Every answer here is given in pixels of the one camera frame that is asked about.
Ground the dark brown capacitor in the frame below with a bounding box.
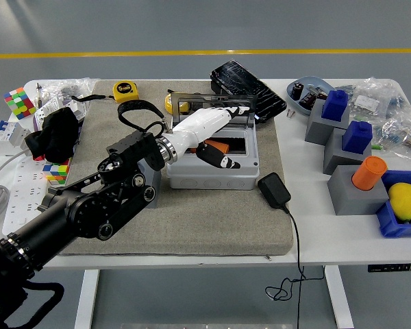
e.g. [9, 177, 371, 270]
[298, 91, 318, 110]

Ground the colourful puzzle cube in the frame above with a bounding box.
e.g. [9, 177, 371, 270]
[42, 158, 72, 186]
[3, 86, 37, 121]

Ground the clear plastic bag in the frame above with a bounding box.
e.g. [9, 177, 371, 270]
[40, 77, 100, 103]

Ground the clear bag of components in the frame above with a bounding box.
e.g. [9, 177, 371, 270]
[335, 77, 407, 119]
[376, 114, 411, 165]

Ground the blue plastic block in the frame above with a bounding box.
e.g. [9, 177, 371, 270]
[341, 120, 373, 154]
[321, 89, 349, 121]

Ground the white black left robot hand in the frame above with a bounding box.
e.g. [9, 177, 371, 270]
[164, 106, 251, 170]

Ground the white power strip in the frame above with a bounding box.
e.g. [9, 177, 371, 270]
[2, 156, 69, 236]

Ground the white carton with purple print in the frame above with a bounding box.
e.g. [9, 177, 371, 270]
[32, 95, 64, 133]

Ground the square yellow tape measure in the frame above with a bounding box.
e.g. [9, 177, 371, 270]
[112, 80, 140, 104]

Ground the black power adapter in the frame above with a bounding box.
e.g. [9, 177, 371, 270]
[257, 172, 292, 210]

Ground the round yellow tape measure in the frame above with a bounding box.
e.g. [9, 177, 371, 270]
[164, 92, 189, 114]

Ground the black adapter cord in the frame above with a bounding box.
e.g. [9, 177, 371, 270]
[264, 204, 325, 329]

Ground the grey block with round hole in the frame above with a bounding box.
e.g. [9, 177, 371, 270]
[136, 160, 162, 209]

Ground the grey electrical box with lid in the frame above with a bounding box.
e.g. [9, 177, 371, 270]
[166, 93, 260, 191]

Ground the white circuit breaker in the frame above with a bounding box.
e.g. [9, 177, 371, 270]
[0, 119, 32, 157]

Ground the white table leg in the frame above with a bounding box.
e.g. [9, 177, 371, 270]
[323, 265, 356, 329]
[74, 269, 100, 329]

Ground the black case with cracked glossy lid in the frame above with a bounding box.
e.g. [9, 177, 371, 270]
[210, 60, 288, 124]

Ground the blue plastic bin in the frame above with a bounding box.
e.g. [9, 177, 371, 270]
[375, 170, 411, 238]

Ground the silver metal part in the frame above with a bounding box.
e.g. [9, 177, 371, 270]
[307, 85, 327, 100]

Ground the grey-brown mat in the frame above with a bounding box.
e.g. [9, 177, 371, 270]
[60, 79, 295, 256]

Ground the blue-grey oval tray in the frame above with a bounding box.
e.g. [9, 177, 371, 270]
[286, 75, 333, 116]

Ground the black tape measure strap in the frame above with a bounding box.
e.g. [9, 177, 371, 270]
[71, 94, 116, 103]

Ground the grey block holder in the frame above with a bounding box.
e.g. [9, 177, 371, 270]
[323, 127, 374, 175]
[327, 164, 390, 216]
[304, 99, 351, 145]

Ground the black cloth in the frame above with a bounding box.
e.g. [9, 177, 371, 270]
[24, 106, 82, 164]

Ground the yellow lemon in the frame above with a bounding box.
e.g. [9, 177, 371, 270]
[387, 182, 411, 221]

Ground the black table control panel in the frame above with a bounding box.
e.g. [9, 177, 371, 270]
[367, 263, 411, 273]

